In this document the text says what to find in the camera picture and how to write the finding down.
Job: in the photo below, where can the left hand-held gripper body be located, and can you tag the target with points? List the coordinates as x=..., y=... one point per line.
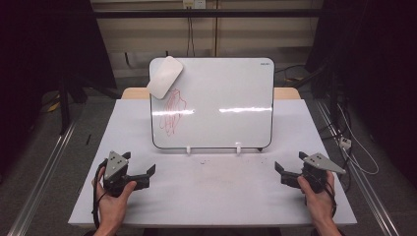
x=115, y=164

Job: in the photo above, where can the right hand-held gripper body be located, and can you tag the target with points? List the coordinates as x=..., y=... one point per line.
x=314, y=172

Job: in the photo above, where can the white whiteboard eraser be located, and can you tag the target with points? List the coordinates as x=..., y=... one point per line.
x=165, y=77

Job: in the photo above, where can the white whiteboard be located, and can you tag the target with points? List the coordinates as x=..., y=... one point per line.
x=223, y=98

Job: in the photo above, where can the person's right hand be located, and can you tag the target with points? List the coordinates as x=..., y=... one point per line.
x=316, y=203

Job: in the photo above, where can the person's left hand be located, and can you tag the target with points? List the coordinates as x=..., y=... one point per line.
x=113, y=206

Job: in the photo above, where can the white power strip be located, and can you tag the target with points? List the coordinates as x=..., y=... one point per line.
x=345, y=143

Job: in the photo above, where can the white board support clip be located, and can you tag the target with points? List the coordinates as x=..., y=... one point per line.
x=188, y=150
x=238, y=148

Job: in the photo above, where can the wooden table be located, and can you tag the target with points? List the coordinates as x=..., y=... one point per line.
x=134, y=93

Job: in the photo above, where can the black horizontal bar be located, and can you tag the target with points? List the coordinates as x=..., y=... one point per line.
x=203, y=13

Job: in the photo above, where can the metal floor rail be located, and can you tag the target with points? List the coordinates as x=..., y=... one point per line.
x=360, y=177
x=42, y=180

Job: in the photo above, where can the white wall socket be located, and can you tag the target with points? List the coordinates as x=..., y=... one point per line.
x=194, y=3

